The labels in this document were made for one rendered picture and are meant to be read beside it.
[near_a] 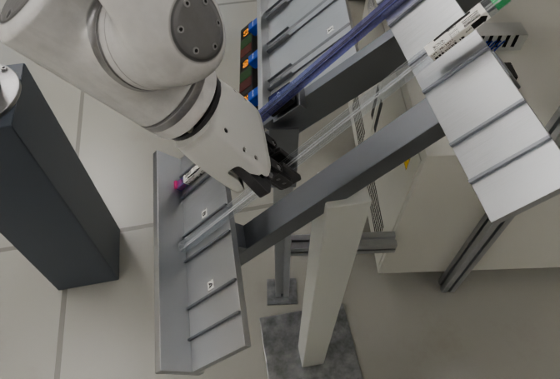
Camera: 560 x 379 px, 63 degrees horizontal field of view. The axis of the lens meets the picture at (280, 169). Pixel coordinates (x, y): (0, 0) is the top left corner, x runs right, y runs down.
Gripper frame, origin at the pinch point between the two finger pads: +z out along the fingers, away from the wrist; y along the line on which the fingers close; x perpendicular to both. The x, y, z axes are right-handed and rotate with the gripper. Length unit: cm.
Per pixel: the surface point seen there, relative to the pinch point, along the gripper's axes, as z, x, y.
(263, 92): 13.5, -7.1, -28.8
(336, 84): 13.0, 6.4, -20.2
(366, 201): 10.9, 5.5, 2.8
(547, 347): 115, 9, 9
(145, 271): 51, -81, -33
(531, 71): 59, 37, -37
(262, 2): 16, -4, -57
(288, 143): 15.7, -5.7, -16.9
